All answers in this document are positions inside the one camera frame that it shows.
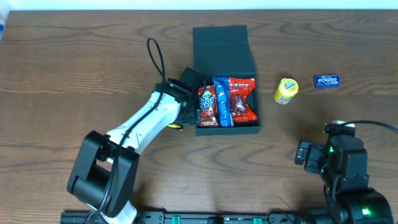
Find red Hello Panda box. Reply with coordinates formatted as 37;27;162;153
198;85;219;128

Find yellow snack packet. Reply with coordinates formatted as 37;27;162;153
167;124;183;130

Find dark green box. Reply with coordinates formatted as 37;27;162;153
193;25;261;136

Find blue Oreo cookie pack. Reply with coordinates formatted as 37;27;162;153
213;77;234;128

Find red candy bag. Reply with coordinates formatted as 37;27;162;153
229;78;257;123

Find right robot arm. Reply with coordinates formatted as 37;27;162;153
294;121;394;223

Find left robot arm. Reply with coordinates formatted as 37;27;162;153
67;67;206;223

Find yellow Mentos gum bottle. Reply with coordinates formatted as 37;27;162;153
274;78;299;105

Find blue Eclipse mint tin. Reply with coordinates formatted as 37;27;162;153
313;74;341;89

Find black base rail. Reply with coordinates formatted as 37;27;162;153
60;211;312;224

